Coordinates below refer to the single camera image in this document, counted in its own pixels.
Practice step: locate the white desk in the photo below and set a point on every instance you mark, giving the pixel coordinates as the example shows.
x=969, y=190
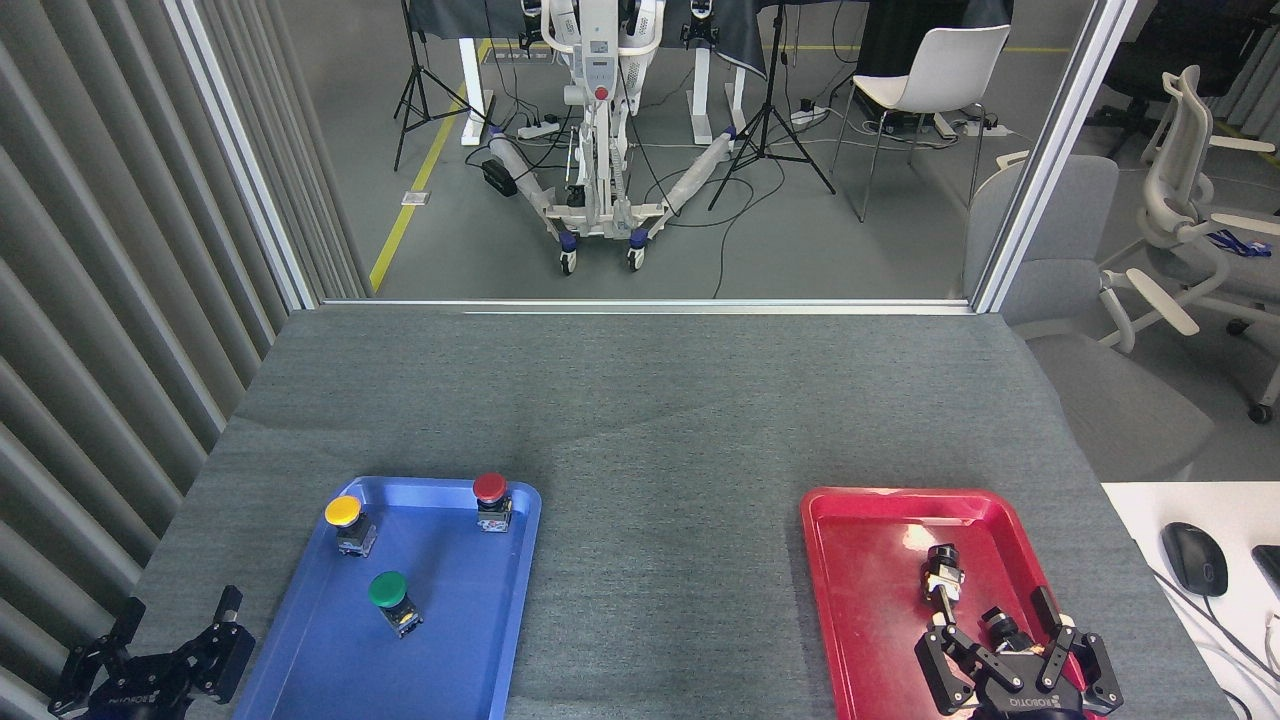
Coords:
x=1240, y=510

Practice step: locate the yellow push button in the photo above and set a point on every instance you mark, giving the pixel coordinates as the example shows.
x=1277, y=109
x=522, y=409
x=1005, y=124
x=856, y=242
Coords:
x=343, y=510

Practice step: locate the grey upholstered chair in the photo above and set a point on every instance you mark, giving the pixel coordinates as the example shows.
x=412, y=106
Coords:
x=1100, y=390

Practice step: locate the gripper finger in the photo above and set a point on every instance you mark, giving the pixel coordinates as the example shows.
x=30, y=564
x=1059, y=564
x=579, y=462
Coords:
x=1098, y=670
x=122, y=622
x=940, y=665
x=225, y=660

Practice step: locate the white mesh office chair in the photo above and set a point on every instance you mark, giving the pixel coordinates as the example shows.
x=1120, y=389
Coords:
x=1180, y=180

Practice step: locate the silver frame rail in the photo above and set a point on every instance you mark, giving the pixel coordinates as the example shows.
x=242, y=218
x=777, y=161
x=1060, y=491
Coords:
x=640, y=305

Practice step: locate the black office chair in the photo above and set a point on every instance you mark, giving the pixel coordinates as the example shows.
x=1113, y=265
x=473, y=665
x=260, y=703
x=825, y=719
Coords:
x=1170, y=50

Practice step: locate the red push button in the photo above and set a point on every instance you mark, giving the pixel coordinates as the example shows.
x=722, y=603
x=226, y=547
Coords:
x=489, y=487

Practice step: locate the black flat device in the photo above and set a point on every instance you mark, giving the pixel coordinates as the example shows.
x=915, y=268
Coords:
x=1270, y=568

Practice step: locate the white plastic chair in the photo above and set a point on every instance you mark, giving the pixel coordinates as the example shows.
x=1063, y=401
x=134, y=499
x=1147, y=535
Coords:
x=945, y=70

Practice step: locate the red plastic tray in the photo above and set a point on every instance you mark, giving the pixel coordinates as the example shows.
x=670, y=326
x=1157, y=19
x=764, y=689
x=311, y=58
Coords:
x=870, y=600

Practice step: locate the silver frame post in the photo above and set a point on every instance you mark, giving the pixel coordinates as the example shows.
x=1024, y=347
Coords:
x=240, y=150
x=1050, y=150

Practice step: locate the blue plastic tray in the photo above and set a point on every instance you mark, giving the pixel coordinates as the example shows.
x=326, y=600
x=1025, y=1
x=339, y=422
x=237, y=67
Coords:
x=450, y=620

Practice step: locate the white table leg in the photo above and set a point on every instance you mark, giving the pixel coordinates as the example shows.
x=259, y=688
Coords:
x=702, y=100
x=470, y=90

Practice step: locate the black computer mouse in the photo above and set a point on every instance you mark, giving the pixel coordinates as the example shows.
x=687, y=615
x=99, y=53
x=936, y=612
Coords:
x=1194, y=558

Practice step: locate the black tripod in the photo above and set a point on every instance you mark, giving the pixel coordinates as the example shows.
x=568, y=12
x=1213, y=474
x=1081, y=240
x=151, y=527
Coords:
x=415, y=90
x=768, y=120

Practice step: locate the green push button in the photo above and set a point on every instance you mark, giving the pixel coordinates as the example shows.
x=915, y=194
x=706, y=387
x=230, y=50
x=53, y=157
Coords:
x=388, y=590

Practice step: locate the grey floor socket plate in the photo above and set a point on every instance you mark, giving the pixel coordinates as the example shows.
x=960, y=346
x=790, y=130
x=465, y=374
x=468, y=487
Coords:
x=416, y=198

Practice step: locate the white power strip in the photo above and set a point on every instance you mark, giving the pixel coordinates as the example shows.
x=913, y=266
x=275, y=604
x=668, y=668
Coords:
x=810, y=115
x=538, y=128

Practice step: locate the black white-bodied switch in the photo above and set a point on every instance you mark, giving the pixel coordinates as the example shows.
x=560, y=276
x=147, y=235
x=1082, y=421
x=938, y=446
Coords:
x=942, y=575

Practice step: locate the black knob switch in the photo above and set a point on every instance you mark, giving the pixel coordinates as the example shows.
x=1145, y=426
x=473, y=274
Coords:
x=998, y=624

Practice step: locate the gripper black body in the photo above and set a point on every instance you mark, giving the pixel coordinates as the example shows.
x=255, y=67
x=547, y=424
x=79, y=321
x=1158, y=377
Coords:
x=1030, y=702
x=132, y=697

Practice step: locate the black power adapter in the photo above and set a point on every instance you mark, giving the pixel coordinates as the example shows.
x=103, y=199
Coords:
x=499, y=178

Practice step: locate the white stand on wheels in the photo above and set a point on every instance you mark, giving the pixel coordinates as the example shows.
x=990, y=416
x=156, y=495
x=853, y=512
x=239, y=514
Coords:
x=600, y=100

